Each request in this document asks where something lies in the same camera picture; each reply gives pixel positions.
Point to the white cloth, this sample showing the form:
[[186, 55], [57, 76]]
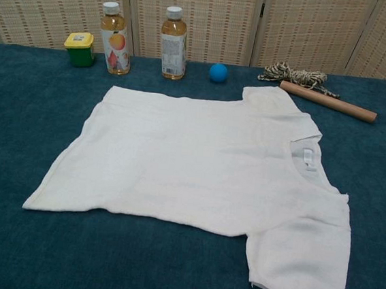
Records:
[[195, 158]]

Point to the blue ball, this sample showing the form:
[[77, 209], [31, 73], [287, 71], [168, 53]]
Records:
[[218, 73]]

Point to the tea bottle with text label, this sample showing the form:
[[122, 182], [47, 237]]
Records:
[[173, 50]]

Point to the woven bamboo folding screen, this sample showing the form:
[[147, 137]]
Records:
[[218, 24]]

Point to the tea bottle with fruit label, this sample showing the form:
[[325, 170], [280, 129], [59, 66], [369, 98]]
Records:
[[116, 45]]

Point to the brown wooden stick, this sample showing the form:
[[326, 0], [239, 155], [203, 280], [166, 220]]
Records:
[[330, 102]]

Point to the green jar with yellow lid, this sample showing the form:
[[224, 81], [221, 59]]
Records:
[[80, 53]]

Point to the dark blue table cloth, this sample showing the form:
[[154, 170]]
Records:
[[28, 118]]

